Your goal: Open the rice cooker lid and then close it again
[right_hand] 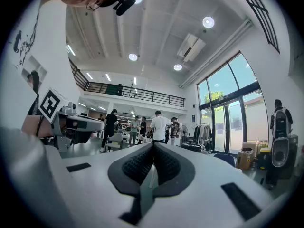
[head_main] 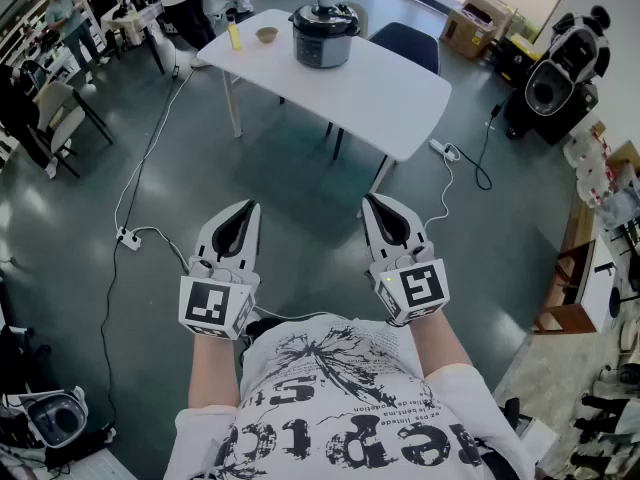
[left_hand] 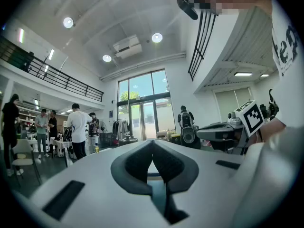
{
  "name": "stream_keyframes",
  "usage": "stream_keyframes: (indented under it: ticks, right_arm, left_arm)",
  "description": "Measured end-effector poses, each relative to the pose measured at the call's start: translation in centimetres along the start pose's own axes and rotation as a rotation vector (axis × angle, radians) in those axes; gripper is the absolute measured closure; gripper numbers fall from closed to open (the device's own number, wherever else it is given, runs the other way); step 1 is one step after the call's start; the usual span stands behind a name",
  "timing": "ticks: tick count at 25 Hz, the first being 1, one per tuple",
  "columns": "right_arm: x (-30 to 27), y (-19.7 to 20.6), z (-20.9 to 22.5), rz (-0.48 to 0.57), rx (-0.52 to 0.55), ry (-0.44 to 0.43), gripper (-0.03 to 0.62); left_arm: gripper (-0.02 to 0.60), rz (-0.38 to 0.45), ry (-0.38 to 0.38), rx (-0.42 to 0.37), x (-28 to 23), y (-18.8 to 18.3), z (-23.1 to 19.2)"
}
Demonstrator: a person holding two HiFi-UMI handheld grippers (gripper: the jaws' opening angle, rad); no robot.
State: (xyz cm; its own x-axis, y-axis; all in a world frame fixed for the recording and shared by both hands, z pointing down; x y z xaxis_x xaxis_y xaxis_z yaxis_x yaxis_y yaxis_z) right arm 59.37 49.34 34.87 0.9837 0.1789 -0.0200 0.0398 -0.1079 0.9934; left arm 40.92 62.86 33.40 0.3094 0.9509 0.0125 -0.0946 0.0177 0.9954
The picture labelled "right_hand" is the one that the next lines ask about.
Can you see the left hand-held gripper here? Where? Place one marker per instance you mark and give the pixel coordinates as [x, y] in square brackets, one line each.
[50, 104]

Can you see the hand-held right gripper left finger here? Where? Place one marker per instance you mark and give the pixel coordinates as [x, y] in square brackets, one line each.
[95, 186]

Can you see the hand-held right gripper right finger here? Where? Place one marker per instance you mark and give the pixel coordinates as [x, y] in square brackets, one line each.
[202, 198]

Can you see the person's left forearm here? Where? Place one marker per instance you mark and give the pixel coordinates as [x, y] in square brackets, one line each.
[31, 126]

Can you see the black and yellow tool case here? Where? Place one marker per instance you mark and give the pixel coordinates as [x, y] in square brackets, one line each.
[264, 159]

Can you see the white chair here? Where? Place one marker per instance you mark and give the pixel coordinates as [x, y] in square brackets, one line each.
[116, 138]

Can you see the black mezzanine railing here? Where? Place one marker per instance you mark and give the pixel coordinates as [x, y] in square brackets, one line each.
[97, 87]

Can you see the dark blue chair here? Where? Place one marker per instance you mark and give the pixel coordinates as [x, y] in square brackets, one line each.
[224, 159]

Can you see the ceiling tube light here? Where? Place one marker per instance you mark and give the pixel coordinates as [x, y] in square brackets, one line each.
[108, 77]
[89, 75]
[71, 50]
[135, 81]

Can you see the black equipment case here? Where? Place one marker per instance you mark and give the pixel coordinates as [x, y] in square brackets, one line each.
[190, 146]

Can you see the cardboard box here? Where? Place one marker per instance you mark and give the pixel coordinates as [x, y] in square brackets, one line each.
[243, 160]

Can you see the clothes rack with garments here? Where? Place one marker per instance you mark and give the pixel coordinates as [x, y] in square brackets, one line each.
[203, 133]

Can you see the black standing fan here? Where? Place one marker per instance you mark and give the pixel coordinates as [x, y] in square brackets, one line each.
[184, 130]

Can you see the white shirt with black print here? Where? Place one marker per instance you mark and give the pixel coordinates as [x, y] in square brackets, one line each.
[54, 44]

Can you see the white round appliance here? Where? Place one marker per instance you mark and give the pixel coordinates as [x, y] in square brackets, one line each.
[280, 151]

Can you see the white ceiling air conditioner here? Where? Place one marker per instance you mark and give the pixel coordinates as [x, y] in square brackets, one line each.
[190, 46]

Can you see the tall glass window wall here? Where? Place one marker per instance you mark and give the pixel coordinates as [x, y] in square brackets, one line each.
[237, 127]

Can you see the black head-mounted camera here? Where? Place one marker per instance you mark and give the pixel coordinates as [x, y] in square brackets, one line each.
[126, 6]

